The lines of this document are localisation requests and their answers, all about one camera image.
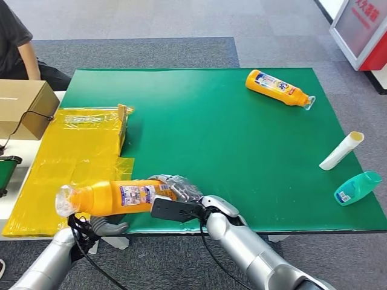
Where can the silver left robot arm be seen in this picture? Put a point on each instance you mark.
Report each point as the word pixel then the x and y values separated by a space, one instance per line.
pixel 48 264

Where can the person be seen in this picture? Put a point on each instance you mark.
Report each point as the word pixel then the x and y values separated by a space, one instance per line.
pixel 12 44

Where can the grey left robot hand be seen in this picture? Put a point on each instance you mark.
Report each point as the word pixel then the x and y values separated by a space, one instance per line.
pixel 106 229

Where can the brown cardboard box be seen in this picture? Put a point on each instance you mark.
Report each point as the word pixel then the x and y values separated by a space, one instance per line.
pixel 21 108

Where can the green table mat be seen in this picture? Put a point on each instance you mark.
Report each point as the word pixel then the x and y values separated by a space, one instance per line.
pixel 227 128

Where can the small white object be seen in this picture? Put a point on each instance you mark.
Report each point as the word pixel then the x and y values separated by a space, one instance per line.
pixel 1 269

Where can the white tube bottle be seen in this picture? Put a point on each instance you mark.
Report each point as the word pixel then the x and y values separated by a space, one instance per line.
pixel 340 152

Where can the teal plastic bottle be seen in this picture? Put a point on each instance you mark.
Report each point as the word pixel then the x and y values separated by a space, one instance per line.
pixel 358 188

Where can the white and red display stand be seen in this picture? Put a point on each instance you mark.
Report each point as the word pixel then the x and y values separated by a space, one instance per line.
pixel 363 32

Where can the yellow plastic-wrapped flat box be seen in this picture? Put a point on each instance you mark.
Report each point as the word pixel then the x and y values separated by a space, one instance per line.
pixel 60 156

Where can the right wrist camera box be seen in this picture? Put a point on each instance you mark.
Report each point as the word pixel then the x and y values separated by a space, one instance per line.
pixel 172 210

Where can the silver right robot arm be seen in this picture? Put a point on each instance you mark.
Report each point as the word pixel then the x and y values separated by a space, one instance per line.
pixel 251 252

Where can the orange detergent bottle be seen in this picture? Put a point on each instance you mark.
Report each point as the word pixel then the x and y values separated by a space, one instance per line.
pixel 106 198
pixel 272 89

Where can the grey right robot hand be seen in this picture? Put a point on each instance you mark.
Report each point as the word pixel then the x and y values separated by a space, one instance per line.
pixel 185 188

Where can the green plastic bin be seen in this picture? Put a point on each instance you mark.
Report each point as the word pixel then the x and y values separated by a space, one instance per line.
pixel 7 172

